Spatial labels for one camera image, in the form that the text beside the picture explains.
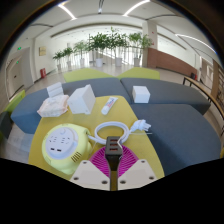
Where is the wide grey upholstered sofa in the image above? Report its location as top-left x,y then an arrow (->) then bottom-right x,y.
130,103 -> 222,177

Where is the white squeeze tube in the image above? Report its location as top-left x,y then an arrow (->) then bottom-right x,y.
100,96 -> 119,116

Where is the ceiling strip lights group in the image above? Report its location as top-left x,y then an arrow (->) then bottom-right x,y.
57,0 -> 214,54

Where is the round yellow power strip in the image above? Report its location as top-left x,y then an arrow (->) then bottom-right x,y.
41,123 -> 94,176

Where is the dark grey cube stool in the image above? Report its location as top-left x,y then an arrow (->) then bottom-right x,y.
0,110 -> 14,140

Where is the blue upholstered sofa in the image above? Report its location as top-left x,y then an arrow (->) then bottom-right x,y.
10,77 -> 132,135

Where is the small green ottoman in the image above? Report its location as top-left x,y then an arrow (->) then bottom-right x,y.
116,66 -> 161,81

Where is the potted plants group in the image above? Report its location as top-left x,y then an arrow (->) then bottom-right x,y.
52,27 -> 154,72

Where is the small white cube box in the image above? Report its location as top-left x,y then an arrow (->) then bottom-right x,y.
131,85 -> 151,104

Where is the black charger block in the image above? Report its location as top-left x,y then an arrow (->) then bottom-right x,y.
104,135 -> 124,182

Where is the white tissue pack stack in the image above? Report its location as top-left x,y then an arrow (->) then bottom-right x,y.
46,81 -> 65,98

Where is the white carton box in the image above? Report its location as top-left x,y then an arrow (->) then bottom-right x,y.
67,84 -> 97,115

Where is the long grey upholstered sofa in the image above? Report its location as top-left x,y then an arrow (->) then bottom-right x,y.
119,77 -> 212,116

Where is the wooden bench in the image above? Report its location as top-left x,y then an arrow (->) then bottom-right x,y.
182,75 -> 224,134

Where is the large green ottoman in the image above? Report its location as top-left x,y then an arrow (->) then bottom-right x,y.
63,67 -> 118,84

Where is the green upholstered bench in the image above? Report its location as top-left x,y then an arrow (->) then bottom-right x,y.
3,89 -> 27,114

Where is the wet wipes pack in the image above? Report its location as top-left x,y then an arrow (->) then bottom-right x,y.
36,94 -> 70,118

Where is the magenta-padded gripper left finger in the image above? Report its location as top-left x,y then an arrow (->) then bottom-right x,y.
69,145 -> 114,192

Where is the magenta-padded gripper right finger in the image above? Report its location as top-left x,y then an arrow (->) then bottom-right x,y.
116,145 -> 158,192

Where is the white coiled power cable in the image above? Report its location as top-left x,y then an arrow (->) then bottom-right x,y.
87,119 -> 154,146

